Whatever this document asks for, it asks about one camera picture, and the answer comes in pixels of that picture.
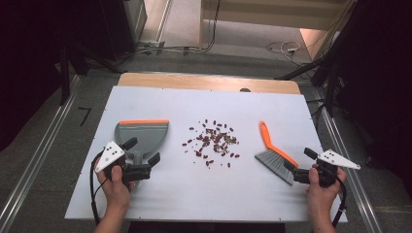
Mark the dark curtain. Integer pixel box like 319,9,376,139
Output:
336,0,412,195
0,0,101,151

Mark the wooden table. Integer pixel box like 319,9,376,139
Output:
117,72,301,95

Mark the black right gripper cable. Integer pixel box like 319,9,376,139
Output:
330,176,348,228

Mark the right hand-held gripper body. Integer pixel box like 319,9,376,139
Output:
292,149,361,188

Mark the light brown panel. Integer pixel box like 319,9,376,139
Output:
299,28,331,61

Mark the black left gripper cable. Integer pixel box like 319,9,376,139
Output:
89,150,110,226

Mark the aluminium profile post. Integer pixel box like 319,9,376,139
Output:
154,0,173,45

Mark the grey floor cable bundle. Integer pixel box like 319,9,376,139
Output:
134,41,203,56

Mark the person's right hand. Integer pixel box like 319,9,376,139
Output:
305,164,348,213

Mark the grey cabinet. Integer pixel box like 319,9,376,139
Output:
124,0,149,43

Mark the orange brush with grey bristles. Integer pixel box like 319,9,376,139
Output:
254,120,299,186

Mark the pile of red and green beans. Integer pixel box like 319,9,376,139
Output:
181,118,241,169

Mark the metal floor rail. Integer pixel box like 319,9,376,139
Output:
310,86,385,233
0,73,84,233

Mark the black floor cable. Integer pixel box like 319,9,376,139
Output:
202,0,223,52

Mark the dark cabinet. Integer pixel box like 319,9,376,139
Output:
96,0,137,62

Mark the beige wooden furniture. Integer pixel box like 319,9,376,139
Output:
198,0,354,50

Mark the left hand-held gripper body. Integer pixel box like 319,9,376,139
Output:
93,141,154,183

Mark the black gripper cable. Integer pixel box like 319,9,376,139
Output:
330,176,348,228
89,150,110,226

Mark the person's left hand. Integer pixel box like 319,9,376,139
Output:
95,165,136,212

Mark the grey dustpan with orange edge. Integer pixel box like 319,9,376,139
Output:
114,118,170,169

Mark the black metal stand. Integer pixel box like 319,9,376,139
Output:
275,54,341,117
57,45,72,106

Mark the white floor cable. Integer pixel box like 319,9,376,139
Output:
265,40,304,64

